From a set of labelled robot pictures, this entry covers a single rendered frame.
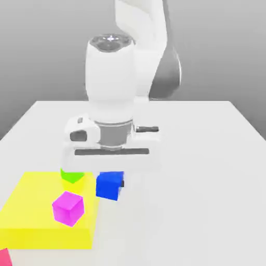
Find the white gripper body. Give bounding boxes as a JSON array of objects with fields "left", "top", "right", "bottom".
[{"left": 60, "top": 132, "right": 162, "bottom": 172}]

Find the small blue cube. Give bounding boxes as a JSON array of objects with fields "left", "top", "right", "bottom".
[{"left": 96, "top": 171, "right": 125, "bottom": 202}]

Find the small green cube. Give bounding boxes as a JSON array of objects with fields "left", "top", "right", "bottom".
[{"left": 60, "top": 168, "right": 85, "bottom": 184}]

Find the small magenta cube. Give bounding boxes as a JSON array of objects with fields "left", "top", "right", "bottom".
[{"left": 51, "top": 191, "right": 85, "bottom": 228}]

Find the small red cube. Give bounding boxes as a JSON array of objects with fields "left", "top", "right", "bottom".
[{"left": 0, "top": 247, "right": 13, "bottom": 266}]

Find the large yellow box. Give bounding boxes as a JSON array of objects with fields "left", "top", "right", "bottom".
[{"left": 0, "top": 171, "right": 100, "bottom": 250}]

